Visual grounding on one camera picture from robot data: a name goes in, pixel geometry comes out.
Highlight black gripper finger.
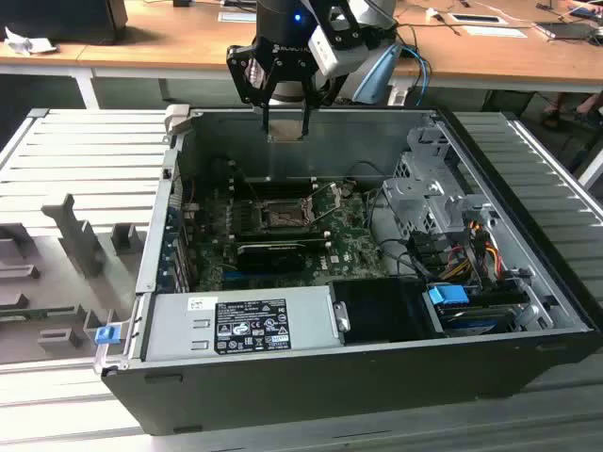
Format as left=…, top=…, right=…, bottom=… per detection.
left=301, top=73, right=350, bottom=141
left=226, top=44, right=279, bottom=142

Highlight small CPU plate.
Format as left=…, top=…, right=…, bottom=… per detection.
left=269, top=121, right=305, bottom=143

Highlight metal socket cover frame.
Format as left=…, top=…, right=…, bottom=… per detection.
left=305, top=181, right=344, bottom=226

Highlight CPU socket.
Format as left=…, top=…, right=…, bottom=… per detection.
left=253, top=197, right=315, bottom=233

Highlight grey plastic case latch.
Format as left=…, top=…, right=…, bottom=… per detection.
left=164, top=104, right=192, bottom=137

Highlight wooden desk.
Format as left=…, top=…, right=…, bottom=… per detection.
left=0, top=0, right=603, bottom=109

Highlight green motherboard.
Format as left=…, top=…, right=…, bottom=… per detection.
left=187, top=181, right=392, bottom=293

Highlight silver metal drive cage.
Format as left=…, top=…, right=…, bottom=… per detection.
left=380, top=122, right=477, bottom=250

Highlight black box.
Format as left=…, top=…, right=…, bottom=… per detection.
left=0, top=0, right=128, bottom=46

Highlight crumpled white paper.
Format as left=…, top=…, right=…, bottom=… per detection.
left=4, top=25, right=57, bottom=56

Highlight blue disk carrier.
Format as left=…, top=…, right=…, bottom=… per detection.
left=422, top=283, right=472, bottom=315

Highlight grey parts rack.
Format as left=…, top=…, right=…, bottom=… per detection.
left=0, top=192, right=152, bottom=366

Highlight grey power supply unit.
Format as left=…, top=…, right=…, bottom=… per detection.
left=140, top=285, right=340, bottom=362

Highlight hard disk drive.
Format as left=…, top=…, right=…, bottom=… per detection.
left=442, top=305, right=514, bottom=336

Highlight black PC case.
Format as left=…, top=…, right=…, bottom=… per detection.
left=96, top=106, right=603, bottom=437

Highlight dark tablet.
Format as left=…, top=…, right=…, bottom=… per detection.
left=534, top=21, right=597, bottom=42

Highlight person's bare leg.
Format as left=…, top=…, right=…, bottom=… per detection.
left=541, top=91, right=603, bottom=131

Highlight green RAM stick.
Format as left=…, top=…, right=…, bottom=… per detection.
left=0, top=305, right=76, bottom=321

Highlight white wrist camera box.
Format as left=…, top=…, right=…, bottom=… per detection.
left=308, top=22, right=373, bottom=77

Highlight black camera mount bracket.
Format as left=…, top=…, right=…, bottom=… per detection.
left=316, top=0, right=367, bottom=51

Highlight thin black wire loop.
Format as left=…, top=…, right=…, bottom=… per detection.
left=346, top=161, right=395, bottom=189

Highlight thick black cable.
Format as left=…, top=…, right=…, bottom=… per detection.
left=366, top=187, right=423, bottom=279

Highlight blue cable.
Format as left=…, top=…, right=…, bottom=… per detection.
left=399, top=44, right=432, bottom=91

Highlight black wire connector cluster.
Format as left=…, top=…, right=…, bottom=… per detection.
left=407, top=233, right=447, bottom=277

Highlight coloured power wire bundle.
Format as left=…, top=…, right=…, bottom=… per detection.
left=442, top=223, right=503, bottom=283

